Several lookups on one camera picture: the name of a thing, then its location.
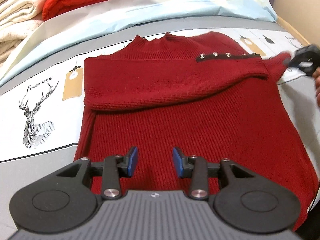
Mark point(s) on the grey deer print bedspread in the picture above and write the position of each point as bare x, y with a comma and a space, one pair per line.
46, 112

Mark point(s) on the cream folded blanket stack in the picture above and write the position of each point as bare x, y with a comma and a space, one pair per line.
19, 19

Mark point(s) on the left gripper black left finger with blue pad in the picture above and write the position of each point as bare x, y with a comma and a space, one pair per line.
70, 196

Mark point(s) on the person's right hand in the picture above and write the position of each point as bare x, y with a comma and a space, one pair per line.
316, 76

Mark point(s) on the dark red knit sweater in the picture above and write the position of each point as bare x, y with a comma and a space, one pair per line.
204, 94

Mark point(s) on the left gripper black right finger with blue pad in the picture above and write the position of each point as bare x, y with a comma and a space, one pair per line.
240, 197

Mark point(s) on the light blue folded sheet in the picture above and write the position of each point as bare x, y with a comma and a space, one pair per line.
111, 16

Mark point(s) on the wooden bed frame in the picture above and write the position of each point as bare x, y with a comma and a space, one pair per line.
292, 30

